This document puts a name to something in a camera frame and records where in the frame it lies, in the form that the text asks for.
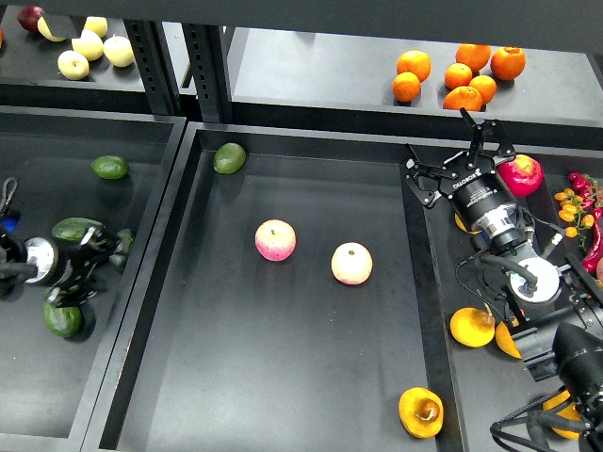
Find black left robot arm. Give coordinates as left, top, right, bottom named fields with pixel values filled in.
left=1, top=177, right=135, bottom=308

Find dark green avocado upright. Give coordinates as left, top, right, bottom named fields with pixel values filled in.
left=108, top=229, right=135, bottom=272

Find orange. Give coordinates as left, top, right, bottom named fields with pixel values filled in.
left=392, top=72, right=421, bottom=103
left=455, top=43, right=492, bottom=73
left=397, top=50, right=432, bottom=83
left=444, top=62, right=473, bottom=89
left=490, top=47, right=527, bottom=81
left=469, top=75, right=497, bottom=105
left=443, top=86, right=482, bottom=111

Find black tray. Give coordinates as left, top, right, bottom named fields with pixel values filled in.
left=83, top=123, right=446, bottom=451
left=1, top=106, right=186, bottom=451
left=399, top=154, right=603, bottom=452

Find dark red apple on shelf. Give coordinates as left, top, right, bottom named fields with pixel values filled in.
left=17, top=6, right=43, bottom=34

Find orange front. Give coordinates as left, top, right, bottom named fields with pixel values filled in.
left=443, top=86, right=482, bottom=111

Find pale yellow pear front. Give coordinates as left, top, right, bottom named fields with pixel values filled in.
left=57, top=50, right=90, bottom=81

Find pale yellow pink apple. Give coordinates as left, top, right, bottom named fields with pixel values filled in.
left=331, top=242, right=373, bottom=285

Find green avocado left tray top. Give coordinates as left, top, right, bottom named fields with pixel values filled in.
left=90, top=154, right=130, bottom=180

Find black left tray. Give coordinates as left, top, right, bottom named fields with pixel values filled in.
left=1, top=106, right=186, bottom=451

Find pink red apple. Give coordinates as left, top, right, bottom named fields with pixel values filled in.
left=254, top=218, right=297, bottom=262

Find yellow pear right tray middle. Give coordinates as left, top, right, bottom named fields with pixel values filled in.
left=449, top=303, right=496, bottom=347

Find red chili pepper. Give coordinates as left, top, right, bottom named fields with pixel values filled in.
left=581, top=220, right=602, bottom=273

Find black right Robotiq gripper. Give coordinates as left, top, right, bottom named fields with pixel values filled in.
left=400, top=107, right=517, bottom=226

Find orange right lower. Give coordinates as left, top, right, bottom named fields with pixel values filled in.
left=469, top=75, right=497, bottom=105

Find orange centre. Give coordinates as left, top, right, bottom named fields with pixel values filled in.
left=444, top=62, right=473, bottom=89

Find yellow pear under right gripper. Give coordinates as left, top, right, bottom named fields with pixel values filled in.
left=454, top=214, right=479, bottom=234

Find orange top left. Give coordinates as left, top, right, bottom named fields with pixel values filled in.
left=397, top=50, right=432, bottom=83

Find orange lower left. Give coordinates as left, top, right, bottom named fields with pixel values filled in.
left=392, top=72, right=421, bottom=103

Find green avocado left tray upper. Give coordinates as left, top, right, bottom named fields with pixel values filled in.
left=51, top=217, right=105, bottom=242

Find black right tray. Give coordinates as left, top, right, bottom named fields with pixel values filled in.
left=399, top=154, right=603, bottom=452

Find pale yellow pear back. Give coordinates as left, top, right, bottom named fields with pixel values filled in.
left=84, top=16, right=108, bottom=39

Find yellow pear beside arm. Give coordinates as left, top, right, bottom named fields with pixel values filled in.
left=495, top=322, right=522, bottom=360

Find green avocado tray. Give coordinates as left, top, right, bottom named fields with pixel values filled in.
left=90, top=154, right=130, bottom=180
left=51, top=217, right=105, bottom=242

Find black shelf upright posts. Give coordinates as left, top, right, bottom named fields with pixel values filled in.
left=123, top=19, right=234, bottom=123

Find orange top middle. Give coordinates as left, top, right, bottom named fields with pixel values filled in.
left=455, top=43, right=492, bottom=73

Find yellow pear in centre tray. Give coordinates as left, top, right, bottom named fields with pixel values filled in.
left=399, top=387, right=444, bottom=439

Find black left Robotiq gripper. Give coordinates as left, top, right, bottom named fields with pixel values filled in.
left=45, top=226, right=118, bottom=307

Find cherry tomato bunch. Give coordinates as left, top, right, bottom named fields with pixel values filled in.
left=554, top=172, right=602, bottom=238

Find red apple right tray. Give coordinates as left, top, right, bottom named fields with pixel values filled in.
left=497, top=154, right=544, bottom=197

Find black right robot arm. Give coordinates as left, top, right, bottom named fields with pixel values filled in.
left=400, top=115, right=602, bottom=451

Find green avocado at tray corner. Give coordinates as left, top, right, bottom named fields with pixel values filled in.
left=213, top=142, right=247, bottom=174

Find orange top right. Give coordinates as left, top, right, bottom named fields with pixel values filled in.
left=490, top=47, right=527, bottom=81

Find pale yellow pear half hidden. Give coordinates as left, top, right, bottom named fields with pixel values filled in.
left=37, top=17, right=66, bottom=42

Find black centre tray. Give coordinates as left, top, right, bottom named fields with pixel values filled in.
left=83, top=123, right=446, bottom=451

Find pale yellow pear middle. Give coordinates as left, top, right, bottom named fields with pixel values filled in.
left=71, top=29, right=104, bottom=61

